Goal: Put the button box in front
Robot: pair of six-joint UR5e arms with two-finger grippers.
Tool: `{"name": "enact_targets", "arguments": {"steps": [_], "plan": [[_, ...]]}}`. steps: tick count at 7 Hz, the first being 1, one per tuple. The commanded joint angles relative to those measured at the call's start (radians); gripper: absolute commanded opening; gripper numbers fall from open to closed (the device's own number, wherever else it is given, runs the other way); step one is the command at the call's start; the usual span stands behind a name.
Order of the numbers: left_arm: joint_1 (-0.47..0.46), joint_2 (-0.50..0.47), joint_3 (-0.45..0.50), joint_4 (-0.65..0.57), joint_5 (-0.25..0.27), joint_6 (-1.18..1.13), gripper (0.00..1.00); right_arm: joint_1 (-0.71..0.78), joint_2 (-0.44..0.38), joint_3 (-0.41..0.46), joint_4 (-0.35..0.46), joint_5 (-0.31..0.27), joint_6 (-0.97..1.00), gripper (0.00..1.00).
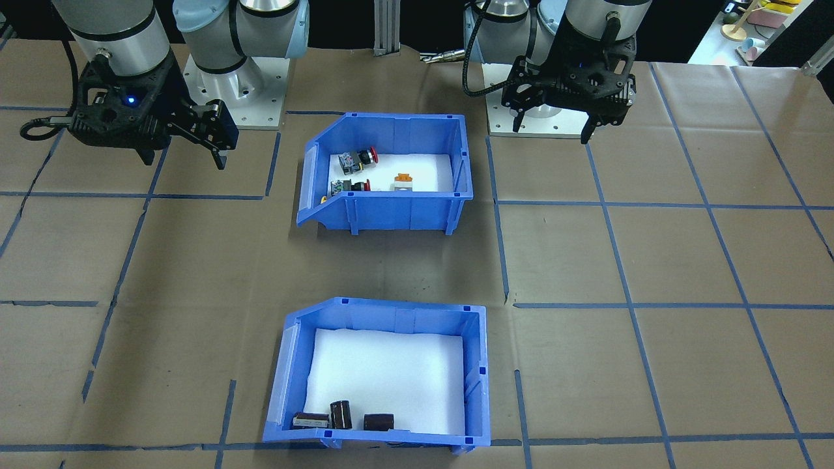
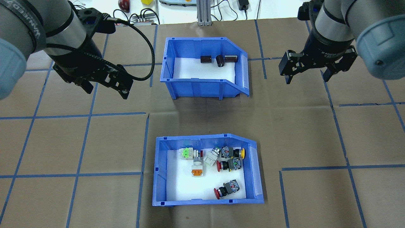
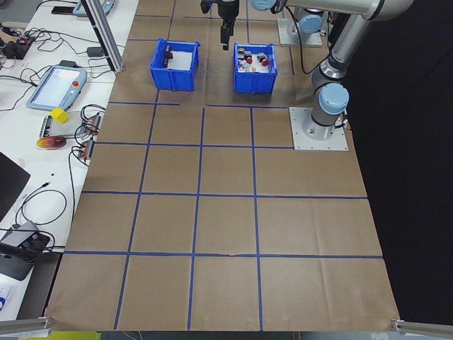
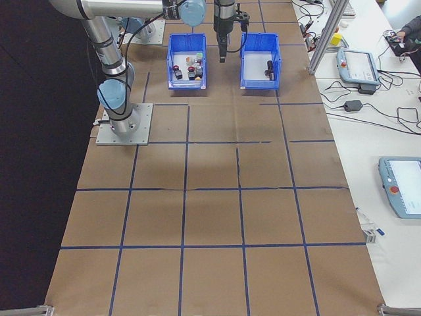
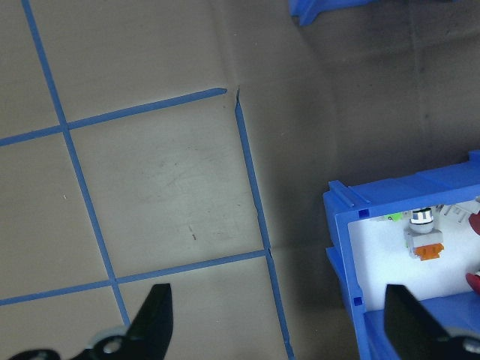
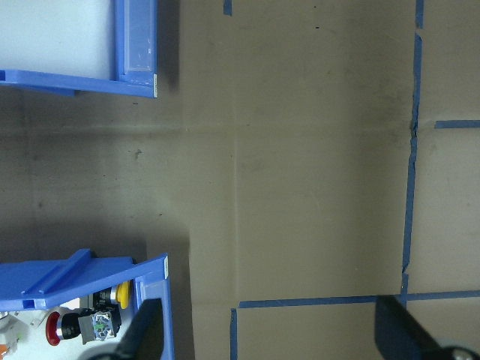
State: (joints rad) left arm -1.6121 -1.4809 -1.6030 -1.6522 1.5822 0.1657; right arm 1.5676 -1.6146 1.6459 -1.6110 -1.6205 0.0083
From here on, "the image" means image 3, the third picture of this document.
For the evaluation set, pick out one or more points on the blue bin with colourful buttons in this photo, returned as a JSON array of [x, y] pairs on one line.
[[253, 83]]

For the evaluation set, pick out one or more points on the blue bin with dark buttons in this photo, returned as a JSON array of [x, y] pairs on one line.
[[173, 79]]

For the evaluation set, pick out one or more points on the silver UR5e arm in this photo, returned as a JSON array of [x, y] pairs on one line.
[[329, 106], [309, 23]]

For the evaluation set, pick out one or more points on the person's bare hand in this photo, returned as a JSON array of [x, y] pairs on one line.
[[7, 37]]

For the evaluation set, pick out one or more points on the small black part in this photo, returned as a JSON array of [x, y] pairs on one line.
[[169, 50]]

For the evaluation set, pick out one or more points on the dark grey power adapter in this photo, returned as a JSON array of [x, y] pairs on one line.
[[95, 52]]

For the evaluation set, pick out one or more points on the blue grey teach pendant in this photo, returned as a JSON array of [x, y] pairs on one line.
[[78, 8], [56, 88]]

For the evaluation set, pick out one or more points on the black power brick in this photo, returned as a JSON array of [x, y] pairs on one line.
[[68, 63]]

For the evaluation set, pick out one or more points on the black phone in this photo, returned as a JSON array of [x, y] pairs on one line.
[[63, 10]]

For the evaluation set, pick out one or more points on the yellow cube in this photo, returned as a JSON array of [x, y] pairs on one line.
[[59, 115]]

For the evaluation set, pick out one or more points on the orange red disc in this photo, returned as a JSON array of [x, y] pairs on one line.
[[51, 143]]

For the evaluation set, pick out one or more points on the black cover cloth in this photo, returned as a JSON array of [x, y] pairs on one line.
[[417, 177]]

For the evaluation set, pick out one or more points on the black laptop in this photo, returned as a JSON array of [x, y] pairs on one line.
[[10, 184]]

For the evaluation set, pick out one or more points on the grey USB hub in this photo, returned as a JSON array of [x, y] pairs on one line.
[[21, 232]]

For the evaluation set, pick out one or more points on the grey stand base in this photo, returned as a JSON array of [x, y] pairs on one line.
[[14, 267]]

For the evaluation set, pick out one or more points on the white paper with blue print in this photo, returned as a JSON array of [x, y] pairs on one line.
[[6, 295]]

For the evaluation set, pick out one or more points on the aluminium extrusion bar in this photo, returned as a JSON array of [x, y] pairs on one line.
[[421, 326], [24, 324]]

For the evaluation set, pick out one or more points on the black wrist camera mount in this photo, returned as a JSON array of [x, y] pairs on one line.
[[206, 5]]

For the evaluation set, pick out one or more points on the yellow push button switch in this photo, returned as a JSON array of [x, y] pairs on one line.
[[242, 53]]

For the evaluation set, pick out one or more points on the red push button switch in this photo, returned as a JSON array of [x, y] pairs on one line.
[[262, 59], [250, 58]]

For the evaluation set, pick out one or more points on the white silver button switch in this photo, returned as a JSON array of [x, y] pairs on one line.
[[242, 66]]

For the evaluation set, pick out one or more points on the white square base plate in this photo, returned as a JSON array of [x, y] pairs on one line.
[[301, 141], [283, 35]]

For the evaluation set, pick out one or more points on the aluminium frame post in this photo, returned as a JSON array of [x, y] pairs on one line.
[[104, 35]]

